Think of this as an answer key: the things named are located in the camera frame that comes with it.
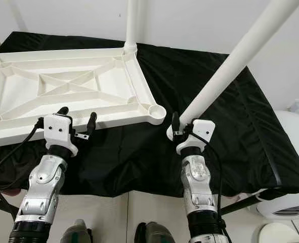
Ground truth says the white plastic children table top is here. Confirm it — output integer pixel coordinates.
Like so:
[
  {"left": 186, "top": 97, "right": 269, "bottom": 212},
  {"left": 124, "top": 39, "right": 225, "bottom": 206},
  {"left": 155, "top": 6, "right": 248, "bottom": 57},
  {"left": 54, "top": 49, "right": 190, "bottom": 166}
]
[{"left": 0, "top": 47, "right": 167, "bottom": 148}]

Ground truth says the black table cloth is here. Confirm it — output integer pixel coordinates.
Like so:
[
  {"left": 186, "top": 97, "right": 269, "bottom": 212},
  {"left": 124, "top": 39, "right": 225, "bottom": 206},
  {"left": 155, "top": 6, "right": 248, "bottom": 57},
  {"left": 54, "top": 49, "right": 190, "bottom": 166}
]
[{"left": 0, "top": 31, "right": 299, "bottom": 198}]

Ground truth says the grey left robot foot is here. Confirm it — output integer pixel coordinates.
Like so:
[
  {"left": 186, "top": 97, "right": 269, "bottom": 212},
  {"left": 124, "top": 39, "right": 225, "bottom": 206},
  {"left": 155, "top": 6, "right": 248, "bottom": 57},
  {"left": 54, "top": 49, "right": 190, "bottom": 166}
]
[{"left": 61, "top": 219, "right": 94, "bottom": 243}]

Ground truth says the grey robot foot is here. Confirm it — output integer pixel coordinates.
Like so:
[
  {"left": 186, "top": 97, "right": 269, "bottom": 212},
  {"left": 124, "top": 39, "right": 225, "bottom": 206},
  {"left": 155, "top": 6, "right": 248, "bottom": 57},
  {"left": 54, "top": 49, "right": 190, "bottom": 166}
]
[
  {"left": 134, "top": 221, "right": 175, "bottom": 243},
  {"left": 61, "top": 219, "right": 94, "bottom": 243}
]

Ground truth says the grey right robot foot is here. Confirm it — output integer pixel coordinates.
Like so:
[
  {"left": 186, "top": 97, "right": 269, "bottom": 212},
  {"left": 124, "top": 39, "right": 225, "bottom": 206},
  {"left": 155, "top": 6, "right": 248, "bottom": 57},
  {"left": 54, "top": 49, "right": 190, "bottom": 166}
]
[{"left": 134, "top": 221, "right": 175, "bottom": 243}]

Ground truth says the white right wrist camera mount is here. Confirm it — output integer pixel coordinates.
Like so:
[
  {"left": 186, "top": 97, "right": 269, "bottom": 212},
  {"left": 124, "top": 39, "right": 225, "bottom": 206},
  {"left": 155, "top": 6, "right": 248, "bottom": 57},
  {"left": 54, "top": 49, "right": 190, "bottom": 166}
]
[{"left": 176, "top": 119, "right": 216, "bottom": 155}]

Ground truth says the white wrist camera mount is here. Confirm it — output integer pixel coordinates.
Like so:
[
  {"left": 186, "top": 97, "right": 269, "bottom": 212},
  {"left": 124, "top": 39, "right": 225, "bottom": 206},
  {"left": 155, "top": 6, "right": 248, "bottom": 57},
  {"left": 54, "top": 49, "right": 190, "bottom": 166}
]
[
  {"left": 176, "top": 119, "right": 216, "bottom": 155},
  {"left": 43, "top": 113, "right": 78, "bottom": 157}
]

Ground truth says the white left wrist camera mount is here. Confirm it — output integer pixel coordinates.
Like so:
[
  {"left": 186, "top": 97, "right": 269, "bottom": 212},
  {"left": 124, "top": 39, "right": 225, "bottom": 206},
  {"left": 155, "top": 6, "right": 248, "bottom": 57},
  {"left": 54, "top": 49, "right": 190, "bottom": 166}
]
[{"left": 43, "top": 113, "right": 78, "bottom": 157}]

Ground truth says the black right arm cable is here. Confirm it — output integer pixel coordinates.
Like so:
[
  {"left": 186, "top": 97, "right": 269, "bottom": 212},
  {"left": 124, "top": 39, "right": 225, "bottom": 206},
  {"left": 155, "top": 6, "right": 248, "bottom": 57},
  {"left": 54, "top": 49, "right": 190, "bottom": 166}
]
[{"left": 192, "top": 133, "right": 226, "bottom": 223}]

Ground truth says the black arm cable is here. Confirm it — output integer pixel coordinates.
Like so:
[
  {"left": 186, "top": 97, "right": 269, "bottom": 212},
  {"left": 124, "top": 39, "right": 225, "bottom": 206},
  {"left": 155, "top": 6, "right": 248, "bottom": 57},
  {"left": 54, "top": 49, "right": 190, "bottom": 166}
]
[
  {"left": 192, "top": 133, "right": 226, "bottom": 223},
  {"left": 0, "top": 117, "right": 46, "bottom": 195}
]

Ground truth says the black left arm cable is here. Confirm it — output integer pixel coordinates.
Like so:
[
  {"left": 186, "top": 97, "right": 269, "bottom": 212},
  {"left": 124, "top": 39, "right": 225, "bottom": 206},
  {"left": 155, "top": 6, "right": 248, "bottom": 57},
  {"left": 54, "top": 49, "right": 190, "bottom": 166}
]
[{"left": 0, "top": 117, "right": 46, "bottom": 195}]

